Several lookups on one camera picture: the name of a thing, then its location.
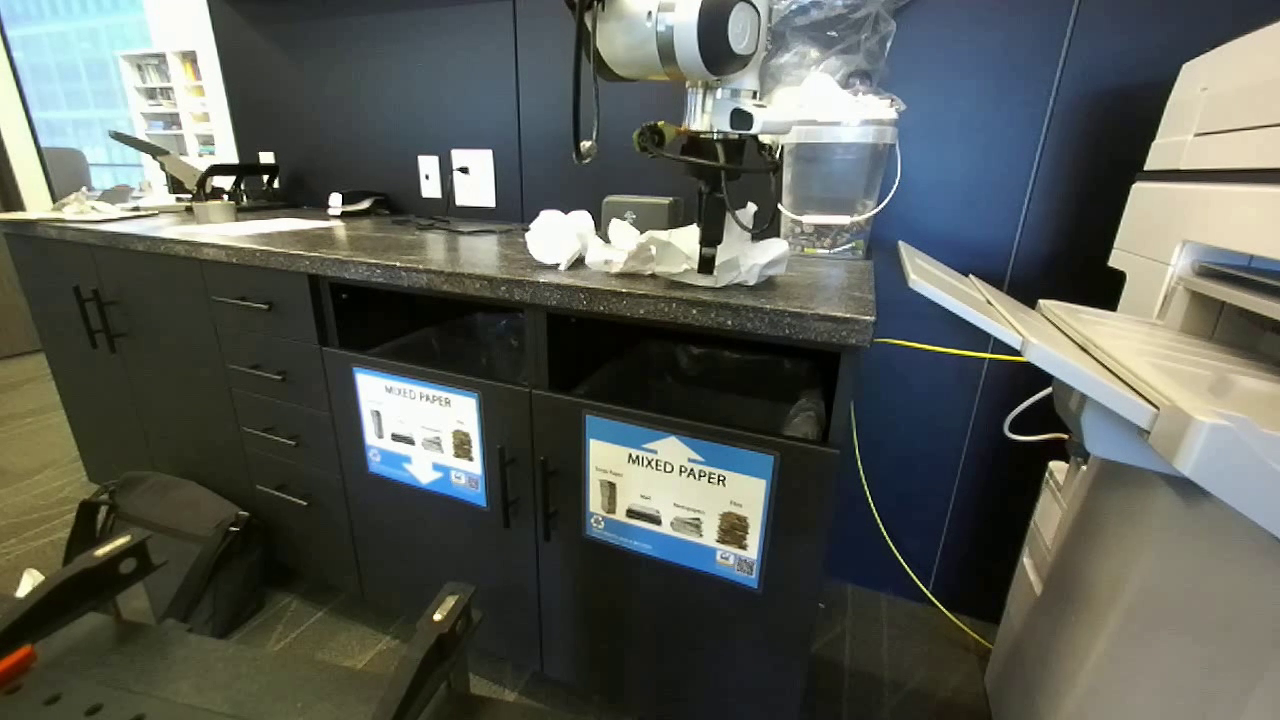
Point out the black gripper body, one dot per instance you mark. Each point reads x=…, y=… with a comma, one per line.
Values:
x=726, y=161

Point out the large white paper sheet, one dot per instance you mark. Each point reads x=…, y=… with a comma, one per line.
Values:
x=760, y=261

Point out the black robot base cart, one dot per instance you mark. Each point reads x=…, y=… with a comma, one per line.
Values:
x=200, y=667

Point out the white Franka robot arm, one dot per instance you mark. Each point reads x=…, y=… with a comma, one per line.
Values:
x=681, y=41

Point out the mixed paper sign up arrow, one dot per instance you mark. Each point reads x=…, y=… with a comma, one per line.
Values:
x=677, y=502

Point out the mixed paper sign down arrow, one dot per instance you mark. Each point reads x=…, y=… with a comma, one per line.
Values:
x=421, y=439

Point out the small black box device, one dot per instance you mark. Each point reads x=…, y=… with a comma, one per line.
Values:
x=643, y=211

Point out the small crumpled white paper ball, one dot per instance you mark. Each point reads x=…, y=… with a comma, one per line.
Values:
x=561, y=239

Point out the white power adapter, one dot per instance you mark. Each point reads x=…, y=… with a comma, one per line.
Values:
x=354, y=200

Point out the black desktop hole punch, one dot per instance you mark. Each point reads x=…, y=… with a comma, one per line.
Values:
x=227, y=178

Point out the flat white paper sheet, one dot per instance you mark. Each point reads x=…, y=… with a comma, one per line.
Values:
x=215, y=231

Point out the grey tape roll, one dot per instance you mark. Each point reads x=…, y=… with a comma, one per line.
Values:
x=215, y=211

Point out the large grey office printer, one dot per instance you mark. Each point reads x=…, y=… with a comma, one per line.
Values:
x=1162, y=584

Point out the white shelf unit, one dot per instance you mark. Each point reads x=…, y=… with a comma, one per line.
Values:
x=171, y=103

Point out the dark cabinet with granite counter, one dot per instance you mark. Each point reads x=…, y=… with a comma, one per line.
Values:
x=160, y=387

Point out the large white wall outlet plate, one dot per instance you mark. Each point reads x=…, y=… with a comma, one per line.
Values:
x=473, y=178

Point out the small white wall plate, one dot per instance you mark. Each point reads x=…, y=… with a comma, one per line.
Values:
x=429, y=178

